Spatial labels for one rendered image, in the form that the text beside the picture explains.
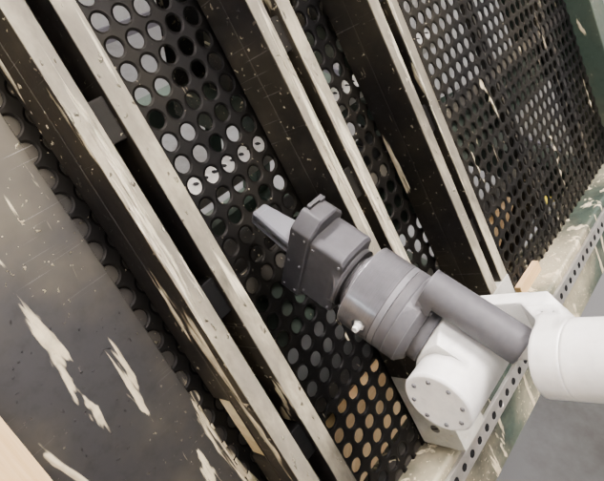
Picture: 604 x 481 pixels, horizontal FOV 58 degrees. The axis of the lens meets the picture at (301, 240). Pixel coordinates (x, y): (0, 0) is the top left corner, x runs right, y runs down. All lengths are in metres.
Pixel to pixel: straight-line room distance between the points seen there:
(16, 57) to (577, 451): 1.86
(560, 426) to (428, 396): 1.56
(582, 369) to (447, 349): 0.11
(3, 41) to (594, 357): 0.51
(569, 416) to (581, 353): 1.64
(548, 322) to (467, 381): 0.08
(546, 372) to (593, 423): 1.64
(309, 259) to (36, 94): 0.28
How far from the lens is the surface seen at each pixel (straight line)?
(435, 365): 0.49
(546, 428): 2.03
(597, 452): 2.06
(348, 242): 0.53
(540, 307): 0.51
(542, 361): 0.47
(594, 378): 0.46
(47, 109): 0.51
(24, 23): 0.50
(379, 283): 0.51
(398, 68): 0.76
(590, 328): 0.46
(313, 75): 0.64
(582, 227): 1.27
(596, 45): 1.50
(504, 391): 0.94
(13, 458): 0.52
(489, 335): 0.49
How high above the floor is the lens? 1.64
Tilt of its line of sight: 42 degrees down
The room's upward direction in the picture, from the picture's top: straight up
